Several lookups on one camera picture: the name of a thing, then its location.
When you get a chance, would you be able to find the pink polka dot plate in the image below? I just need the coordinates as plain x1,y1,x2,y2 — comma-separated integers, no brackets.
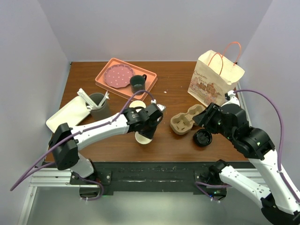
104,64,135,89

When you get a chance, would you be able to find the black plastic cup lid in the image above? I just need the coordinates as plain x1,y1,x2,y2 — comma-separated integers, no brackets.
193,129,212,147

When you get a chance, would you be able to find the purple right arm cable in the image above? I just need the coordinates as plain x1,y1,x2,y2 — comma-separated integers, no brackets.
195,89,300,204

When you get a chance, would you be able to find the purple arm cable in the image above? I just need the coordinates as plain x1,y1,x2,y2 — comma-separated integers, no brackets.
195,89,300,204
9,90,156,202

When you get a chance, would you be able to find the brown paper coffee cup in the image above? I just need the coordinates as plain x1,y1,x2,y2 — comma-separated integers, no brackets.
135,132,152,148

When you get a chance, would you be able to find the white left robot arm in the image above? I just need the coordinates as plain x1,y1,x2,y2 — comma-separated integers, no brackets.
49,103,166,184

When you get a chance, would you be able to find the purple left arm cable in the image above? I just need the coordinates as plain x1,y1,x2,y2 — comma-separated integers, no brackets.
9,90,156,202

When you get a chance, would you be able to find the salmon pink serving tray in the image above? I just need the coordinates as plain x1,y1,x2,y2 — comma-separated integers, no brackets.
95,58,158,99

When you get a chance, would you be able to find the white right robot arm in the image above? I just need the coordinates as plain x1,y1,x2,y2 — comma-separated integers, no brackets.
193,90,300,225

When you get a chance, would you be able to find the black mounting base plate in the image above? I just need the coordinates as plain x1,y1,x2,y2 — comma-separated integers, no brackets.
70,162,228,197

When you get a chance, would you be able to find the cream paper gift bag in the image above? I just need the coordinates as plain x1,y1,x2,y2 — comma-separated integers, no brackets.
187,41,245,106

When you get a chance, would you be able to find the white rectangular plate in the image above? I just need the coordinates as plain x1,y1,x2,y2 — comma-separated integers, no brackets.
45,96,90,133

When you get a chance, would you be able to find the dark green mug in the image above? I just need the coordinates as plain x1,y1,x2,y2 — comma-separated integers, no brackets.
130,74,147,94

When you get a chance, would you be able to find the beige pulp cup carrier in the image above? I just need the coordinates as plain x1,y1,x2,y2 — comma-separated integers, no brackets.
170,104,205,135

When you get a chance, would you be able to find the aluminium frame rail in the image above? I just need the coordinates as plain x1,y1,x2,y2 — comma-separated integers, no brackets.
17,167,97,225

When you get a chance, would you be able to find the grey cylindrical utensil holder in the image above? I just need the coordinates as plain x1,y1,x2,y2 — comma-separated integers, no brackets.
89,93,112,121

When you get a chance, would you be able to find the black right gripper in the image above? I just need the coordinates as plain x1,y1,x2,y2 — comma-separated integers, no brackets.
192,101,234,141

